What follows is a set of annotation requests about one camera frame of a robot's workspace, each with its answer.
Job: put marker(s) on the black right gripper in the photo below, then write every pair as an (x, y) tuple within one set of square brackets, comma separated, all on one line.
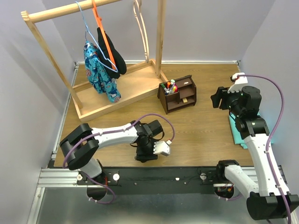
[(222, 92)]

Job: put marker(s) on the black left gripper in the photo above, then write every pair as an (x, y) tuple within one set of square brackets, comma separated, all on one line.
[(144, 157)]

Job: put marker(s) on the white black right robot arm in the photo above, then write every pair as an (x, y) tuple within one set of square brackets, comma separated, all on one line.
[(269, 197)]

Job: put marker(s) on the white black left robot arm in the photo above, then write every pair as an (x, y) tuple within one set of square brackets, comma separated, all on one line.
[(80, 145)]

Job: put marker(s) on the brown wooden desk organizer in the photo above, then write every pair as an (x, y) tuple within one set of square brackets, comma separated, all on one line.
[(174, 101)]

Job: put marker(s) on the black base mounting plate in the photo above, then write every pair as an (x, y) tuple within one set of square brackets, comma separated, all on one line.
[(159, 180)]

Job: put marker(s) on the folded teal cloth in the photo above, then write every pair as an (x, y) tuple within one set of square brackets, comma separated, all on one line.
[(236, 135)]

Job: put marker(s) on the wooden clothes rack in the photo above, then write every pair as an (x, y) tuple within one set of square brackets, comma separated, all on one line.
[(140, 81)]

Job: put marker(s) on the blue patterned shorts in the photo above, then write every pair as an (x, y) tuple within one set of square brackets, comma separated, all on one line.
[(97, 75)]

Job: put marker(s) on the wooden clothes hanger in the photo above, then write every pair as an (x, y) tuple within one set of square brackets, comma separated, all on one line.
[(137, 9)]

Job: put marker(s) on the black garment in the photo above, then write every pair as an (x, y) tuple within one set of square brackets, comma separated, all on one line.
[(118, 60)]

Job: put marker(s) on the orange plastic hanger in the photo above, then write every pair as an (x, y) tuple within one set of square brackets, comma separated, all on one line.
[(98, 20)]

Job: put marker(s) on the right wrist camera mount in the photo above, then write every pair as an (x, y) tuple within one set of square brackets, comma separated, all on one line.
[(239, 81)]

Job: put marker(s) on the aluminium frame rail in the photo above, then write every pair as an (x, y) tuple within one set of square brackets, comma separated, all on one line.
[(60, 198)]

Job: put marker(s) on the light blue wire hanger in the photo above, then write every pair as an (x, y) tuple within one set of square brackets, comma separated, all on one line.
[(113, 68)]

